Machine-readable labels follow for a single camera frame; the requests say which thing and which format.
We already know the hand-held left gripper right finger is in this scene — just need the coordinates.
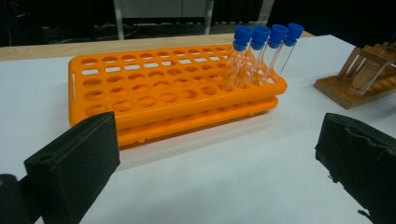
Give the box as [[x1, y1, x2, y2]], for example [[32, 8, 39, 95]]
[[314, 112, 396, 224]]

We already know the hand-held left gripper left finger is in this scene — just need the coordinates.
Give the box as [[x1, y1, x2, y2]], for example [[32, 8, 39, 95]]
[[23, 111, 121, 224]]

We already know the wooden test tube rack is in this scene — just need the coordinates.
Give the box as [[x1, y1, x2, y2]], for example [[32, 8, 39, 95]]
[[313, 40, 396, 110]]

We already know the orange plastic test tube rack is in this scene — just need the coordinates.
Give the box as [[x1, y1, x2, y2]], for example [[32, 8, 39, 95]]
[[67, 43, 289, 147]]

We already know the blue-capped glass test tube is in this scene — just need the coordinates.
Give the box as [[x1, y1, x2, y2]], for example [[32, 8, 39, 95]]
[[222, 25, 255, 91], [273, 22, 305, 79], [257, 23, 290, 86], [241, 25, 272, 89]]

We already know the white board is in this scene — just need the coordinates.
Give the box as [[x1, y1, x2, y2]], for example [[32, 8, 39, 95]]
[[0, 34, 396, 224]]

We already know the grey metal stand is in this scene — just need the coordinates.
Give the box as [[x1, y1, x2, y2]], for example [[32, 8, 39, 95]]
[[112, 0, 217, 41]]

